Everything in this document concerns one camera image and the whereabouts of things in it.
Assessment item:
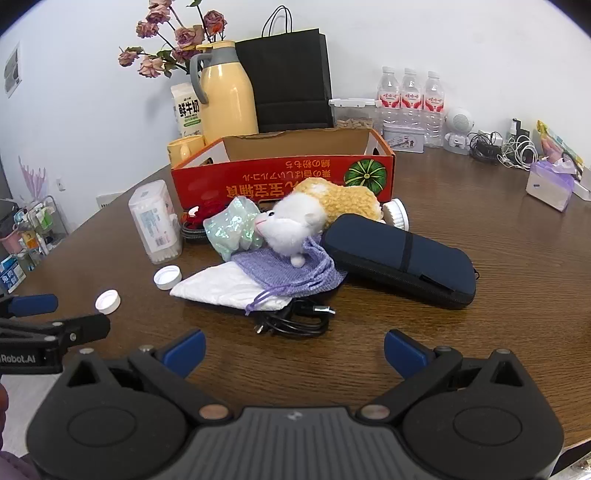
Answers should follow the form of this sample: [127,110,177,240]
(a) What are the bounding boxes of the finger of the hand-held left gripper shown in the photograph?
[0,294,59,320]
[0,314,112,347]

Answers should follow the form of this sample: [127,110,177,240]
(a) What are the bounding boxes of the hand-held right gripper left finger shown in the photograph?
[55,329,234,424]

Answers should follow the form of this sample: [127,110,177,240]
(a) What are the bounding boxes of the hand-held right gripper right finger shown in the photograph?
[358,329,529,423]

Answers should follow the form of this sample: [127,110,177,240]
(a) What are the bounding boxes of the white bottle cap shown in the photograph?
[154,266,182,291]
[95,290,122,315]

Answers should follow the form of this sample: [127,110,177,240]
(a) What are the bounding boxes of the white cloth bag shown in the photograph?
[170,264,293,311]

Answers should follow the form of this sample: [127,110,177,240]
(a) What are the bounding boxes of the navy zipper pouch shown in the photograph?
[321,213,477,310]

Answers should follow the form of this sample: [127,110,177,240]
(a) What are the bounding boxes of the purple drawstring bag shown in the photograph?
[231,235,348,315]

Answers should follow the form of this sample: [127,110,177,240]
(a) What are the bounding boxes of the clear cotton swab container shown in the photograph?
[128,180,183,265]

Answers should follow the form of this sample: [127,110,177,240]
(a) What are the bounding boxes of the iridescent plastic bag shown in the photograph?
[203,196,266,261]

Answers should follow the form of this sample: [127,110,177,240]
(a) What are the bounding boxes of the red fabric flower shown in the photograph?
[187,203,232,229]

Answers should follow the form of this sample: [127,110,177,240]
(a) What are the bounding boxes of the white round plastic disc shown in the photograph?
[382,198,410,230]

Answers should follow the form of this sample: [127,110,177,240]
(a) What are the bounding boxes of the white and yellow plush toy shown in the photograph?
[255,178,384,268]

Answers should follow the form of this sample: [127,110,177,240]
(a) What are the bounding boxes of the red cardboard box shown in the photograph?
[171,128,397,210]

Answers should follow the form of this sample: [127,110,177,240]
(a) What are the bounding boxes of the purple clothing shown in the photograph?
[0,450,38,480]

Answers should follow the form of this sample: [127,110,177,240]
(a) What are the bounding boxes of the yellow mug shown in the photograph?
[167,135,206,166]

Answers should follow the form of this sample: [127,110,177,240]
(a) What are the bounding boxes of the white tin box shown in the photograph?
[382,124,426,152]

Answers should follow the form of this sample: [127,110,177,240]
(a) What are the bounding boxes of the purple tissue pack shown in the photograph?
[525,159,575,212]

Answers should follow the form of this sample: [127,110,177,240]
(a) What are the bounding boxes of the white milk carton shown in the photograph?
[171,83,205,138]

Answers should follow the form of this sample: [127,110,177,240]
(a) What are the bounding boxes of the white robot speaker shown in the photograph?
[443,107,472,155]

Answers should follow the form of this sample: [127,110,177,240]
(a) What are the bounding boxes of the clear food container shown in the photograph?
[329,98,377,131]

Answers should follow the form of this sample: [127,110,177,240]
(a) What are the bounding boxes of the clear water bottle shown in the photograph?
[378,67,402,127]
[400,68,424,126]
[422,71,448,148]

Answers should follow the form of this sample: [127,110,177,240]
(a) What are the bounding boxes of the yellow thermos jug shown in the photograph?
[190,41,259,145]

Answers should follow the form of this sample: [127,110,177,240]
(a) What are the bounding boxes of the colourful snack package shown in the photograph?
[536,120,585,176]

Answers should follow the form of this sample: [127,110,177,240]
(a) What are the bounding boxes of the black paper bag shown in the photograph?
[235,6,334,134]

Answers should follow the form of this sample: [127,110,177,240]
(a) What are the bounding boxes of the dried pink flowers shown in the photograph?
[117,0,228,79]

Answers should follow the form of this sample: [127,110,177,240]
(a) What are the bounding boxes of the wire storage rack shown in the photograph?
[0,196,70,291]

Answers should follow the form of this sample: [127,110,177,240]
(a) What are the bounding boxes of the black USB cable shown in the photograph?
[253,299,337,337]

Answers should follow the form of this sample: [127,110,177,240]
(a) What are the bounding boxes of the purple flower wall sticker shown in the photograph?
[17,156,51,200]

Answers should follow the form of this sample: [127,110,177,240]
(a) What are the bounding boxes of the white cable bundle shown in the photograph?
[498,134,539,171]

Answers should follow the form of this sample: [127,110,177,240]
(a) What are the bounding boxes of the wall poster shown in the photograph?
[4,42,23,95]

